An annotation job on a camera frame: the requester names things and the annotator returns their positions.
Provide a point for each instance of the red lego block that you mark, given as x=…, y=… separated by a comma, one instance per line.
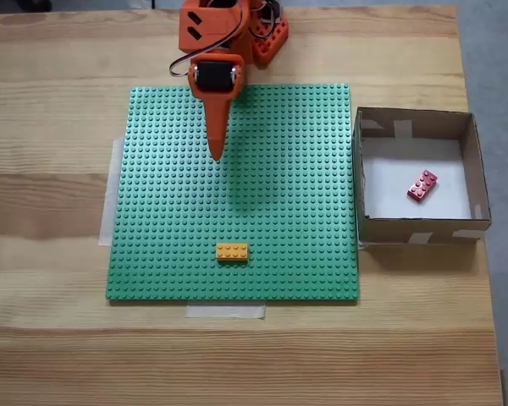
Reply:
x=423, y=186

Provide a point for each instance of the green lego baseplate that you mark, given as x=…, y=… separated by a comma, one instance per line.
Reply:
x=173, y=211

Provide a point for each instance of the yellow lego block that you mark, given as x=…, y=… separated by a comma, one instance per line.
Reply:
x=232, y=251

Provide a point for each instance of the brown cardboard box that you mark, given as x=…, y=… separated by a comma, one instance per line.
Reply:
x=423, y=232

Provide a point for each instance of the masking tape strip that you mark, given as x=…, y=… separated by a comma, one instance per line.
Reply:
x=106, y=203
x=224, y=311

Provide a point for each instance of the white paper sheet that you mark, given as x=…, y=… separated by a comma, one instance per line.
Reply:
x=389, y=186

